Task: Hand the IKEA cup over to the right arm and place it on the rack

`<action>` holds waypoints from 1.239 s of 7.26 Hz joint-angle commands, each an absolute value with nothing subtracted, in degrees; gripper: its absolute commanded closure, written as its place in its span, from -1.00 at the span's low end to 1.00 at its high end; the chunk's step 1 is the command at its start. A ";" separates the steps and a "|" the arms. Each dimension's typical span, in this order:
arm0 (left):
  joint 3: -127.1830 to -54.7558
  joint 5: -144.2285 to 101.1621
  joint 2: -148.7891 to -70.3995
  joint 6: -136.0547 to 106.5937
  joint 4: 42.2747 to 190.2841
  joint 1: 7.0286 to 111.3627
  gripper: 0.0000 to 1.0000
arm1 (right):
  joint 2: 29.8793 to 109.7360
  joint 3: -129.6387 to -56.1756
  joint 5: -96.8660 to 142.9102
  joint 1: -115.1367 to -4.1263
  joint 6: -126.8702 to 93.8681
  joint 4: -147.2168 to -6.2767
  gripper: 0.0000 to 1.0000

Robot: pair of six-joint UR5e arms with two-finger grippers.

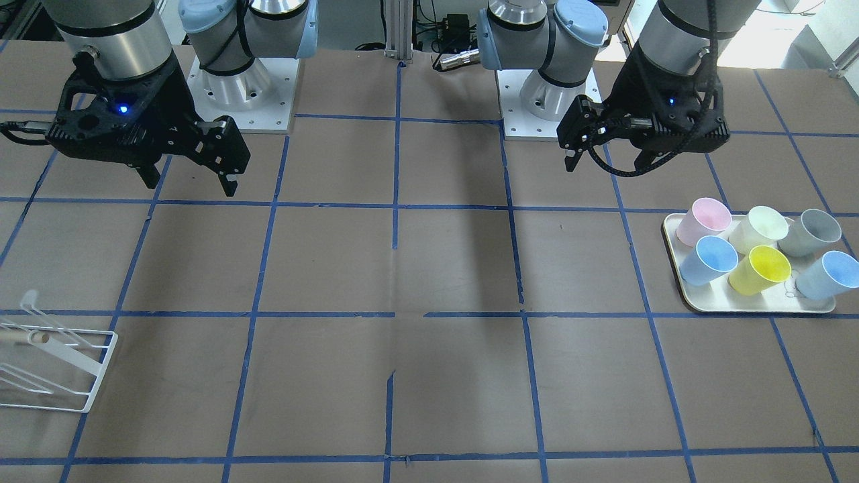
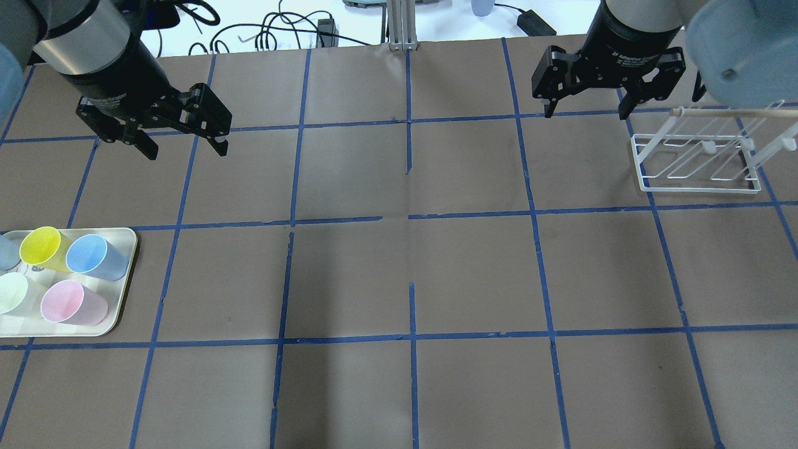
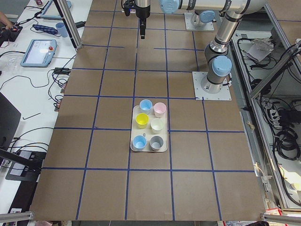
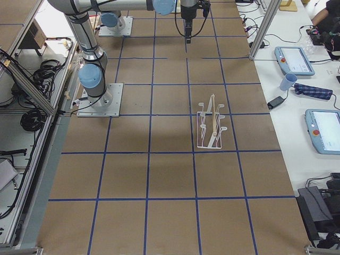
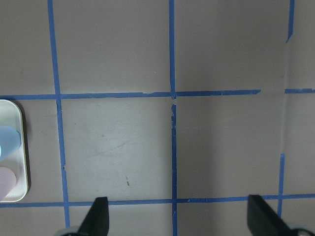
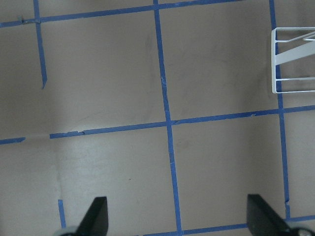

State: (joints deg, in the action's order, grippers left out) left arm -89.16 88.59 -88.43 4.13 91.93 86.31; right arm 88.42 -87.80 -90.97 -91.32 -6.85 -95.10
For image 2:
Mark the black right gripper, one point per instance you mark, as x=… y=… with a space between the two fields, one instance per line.
x=625 y=42

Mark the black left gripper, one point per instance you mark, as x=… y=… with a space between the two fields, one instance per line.
x=126 y=79

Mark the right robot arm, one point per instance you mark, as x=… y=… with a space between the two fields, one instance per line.
x=744 y=53

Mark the blue cup on desk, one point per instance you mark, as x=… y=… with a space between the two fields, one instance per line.
x=482 y=8

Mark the blue plastic cup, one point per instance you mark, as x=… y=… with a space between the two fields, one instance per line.
x=93 y=256

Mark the yellow plastic cup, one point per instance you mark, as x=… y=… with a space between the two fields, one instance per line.
x=46 y=247

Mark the grey-blue plastic cup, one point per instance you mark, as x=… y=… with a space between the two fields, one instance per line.
x=10 y=256

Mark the pink plastic cup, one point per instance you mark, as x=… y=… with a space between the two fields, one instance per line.
x=70 y=302

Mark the green plastic cup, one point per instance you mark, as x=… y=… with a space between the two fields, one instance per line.
x=21 y=296

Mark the black power adapter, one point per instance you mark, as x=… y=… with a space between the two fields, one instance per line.
x=533 y=25

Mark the beige plastic tray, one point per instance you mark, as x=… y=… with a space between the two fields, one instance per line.
x=113 y=291

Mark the white wire cup rack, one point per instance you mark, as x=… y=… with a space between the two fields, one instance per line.
x=712 y=150

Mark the aluminium frame post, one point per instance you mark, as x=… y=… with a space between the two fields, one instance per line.
x=401 y=21

